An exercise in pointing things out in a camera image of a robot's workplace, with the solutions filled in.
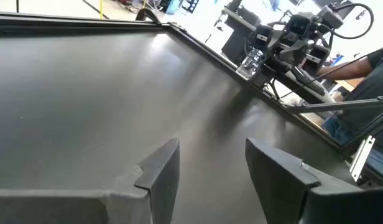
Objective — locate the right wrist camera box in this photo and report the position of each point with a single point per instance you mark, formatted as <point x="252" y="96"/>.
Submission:
<point x="298" y="25"/>

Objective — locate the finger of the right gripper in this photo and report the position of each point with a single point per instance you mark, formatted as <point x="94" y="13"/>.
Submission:
<point x="317" y="59"/>
<point x="260" y="35"/>

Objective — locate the person's forearm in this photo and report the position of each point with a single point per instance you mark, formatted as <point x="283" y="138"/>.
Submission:
<point x="350" y="72"/>

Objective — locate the silver metal bracket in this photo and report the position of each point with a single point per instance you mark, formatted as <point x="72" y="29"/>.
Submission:
<point x="361" y="158"/>

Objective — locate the black diagonal frame strut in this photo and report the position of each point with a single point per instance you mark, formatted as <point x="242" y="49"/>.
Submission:
<point x="340" y="105"/>

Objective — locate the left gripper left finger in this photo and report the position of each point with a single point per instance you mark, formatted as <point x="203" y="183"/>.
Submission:
<point x="160" y="174"/>

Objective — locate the black curved frame hook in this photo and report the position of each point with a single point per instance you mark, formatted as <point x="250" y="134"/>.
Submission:
<point x="146" y="14"/>

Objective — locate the black computer case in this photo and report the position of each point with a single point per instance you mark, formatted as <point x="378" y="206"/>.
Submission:
<point x="238" y="43"/>

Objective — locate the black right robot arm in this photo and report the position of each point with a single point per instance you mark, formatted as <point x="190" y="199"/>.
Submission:
<point x="329" y="17"/>

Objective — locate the black frame bar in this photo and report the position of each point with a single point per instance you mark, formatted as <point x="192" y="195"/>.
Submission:
<point x="368" y="127"/>

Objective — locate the black keyboard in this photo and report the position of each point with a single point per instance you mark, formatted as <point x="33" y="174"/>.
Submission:
<point x="306" y="79"/>

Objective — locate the person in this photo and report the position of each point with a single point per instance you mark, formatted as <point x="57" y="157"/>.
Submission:
<point x="375" y="87"/>

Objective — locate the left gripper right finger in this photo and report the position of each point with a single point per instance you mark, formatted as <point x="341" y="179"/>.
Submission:
<point x="278" y="180"/>

